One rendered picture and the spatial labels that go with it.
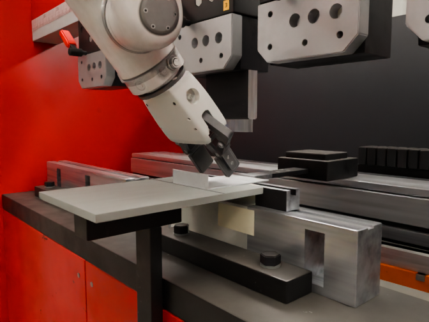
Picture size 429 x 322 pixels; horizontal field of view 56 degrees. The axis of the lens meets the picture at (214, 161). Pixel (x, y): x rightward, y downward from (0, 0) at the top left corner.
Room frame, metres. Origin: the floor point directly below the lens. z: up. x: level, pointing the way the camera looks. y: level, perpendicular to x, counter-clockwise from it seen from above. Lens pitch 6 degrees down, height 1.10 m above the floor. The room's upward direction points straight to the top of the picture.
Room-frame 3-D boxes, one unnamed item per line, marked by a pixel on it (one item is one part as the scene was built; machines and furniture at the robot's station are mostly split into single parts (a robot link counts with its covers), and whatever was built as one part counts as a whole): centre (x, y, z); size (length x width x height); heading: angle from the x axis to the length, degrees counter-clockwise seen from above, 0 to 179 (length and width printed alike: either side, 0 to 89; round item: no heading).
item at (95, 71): (0.99, 0.26, 1.26); 0.15 x 0.09 x 0.17; 41
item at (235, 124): (0.67, -0.03, 1.13); 0.10 x 0.02 x 0.10; 41
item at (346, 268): (0.63, -0.06, 0.92); 0.39 x 0.06 x 0.10; 41
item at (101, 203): (0.57, 0.09, 1.00); 0.26 x 0.18 x 0.01; 131
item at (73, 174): (1.08, 0.34, 0.92); 0.50 x 0.06 x 0.10; 41
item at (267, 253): (0.53, -0.08, 0.91); 0.03 x 0.03 x 0.02
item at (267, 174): (0.77, -0.15, 1.01); 0.26 x 0.12 x 0.05; 131
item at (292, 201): (0.65, -0.05, 0.99); 0.20 x 0.03 x 0.03; 41
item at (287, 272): (0.60, -0.01, 0.89); 0.30 x 0.05 x 0.03; 41
